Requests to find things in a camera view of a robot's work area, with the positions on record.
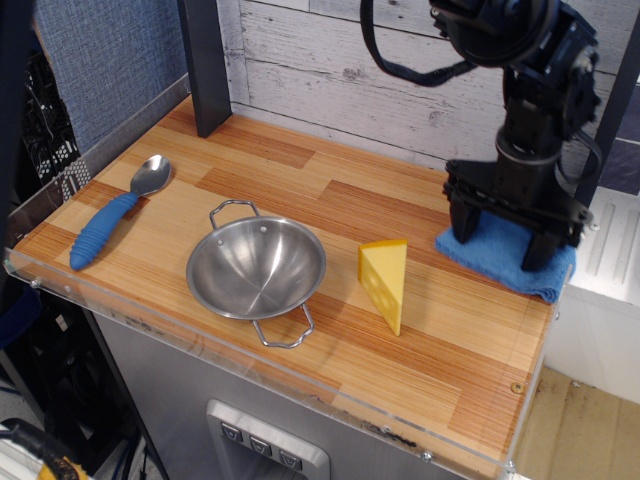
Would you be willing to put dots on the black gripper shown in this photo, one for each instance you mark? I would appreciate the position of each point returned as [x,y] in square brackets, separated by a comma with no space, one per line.
[524,192]

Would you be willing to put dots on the blue towel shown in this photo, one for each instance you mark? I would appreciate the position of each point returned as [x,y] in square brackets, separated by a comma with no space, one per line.
[497,249]

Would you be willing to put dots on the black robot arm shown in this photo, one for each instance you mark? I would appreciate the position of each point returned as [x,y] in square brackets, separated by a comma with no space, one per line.
[548,53]

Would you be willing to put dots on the yellow cheese wedge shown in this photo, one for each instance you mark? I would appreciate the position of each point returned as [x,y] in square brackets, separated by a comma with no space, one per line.
[381,272]

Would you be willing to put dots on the white side appliance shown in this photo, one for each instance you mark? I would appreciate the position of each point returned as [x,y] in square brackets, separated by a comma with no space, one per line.
[595,337]

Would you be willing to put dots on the steel cabinet with dispenser panel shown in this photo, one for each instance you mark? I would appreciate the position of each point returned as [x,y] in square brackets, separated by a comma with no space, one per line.
[208,419]

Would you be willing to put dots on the dark right frame post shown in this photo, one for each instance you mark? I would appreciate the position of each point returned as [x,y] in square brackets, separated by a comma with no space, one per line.
[617,134]

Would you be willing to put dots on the dark frame post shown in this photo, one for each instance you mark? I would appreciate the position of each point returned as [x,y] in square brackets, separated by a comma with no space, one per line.
[617,134]
[203,45]

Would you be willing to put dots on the steel bowl with handles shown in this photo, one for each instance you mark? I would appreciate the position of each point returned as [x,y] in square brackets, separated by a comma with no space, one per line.
[252,267]

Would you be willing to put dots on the spoon with blue handle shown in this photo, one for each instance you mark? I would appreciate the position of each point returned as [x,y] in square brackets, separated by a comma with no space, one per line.
[152,176]

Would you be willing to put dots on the dark left frame post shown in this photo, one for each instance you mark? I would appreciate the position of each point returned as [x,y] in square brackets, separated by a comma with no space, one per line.
[203,45]

